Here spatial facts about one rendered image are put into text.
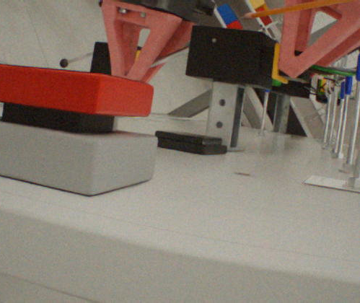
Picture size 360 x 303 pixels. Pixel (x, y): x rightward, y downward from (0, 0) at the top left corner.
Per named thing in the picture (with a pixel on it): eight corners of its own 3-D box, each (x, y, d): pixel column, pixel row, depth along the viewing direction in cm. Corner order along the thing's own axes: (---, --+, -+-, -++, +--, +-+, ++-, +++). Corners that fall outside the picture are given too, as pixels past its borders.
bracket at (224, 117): (216, 146, 45) (225, 84, 45) (244, 151, 44) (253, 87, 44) (193, 146, 41) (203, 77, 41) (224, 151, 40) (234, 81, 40)
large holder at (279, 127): (327, 141, 116) (335, 75, 115) (276, 134, 105) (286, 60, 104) (304, 137, 122) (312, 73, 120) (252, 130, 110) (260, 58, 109)
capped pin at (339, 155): (348, 160, 53) (358, 74, 52) (335, 159, 53) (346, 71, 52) (341, 159, 54) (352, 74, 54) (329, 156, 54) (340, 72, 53)
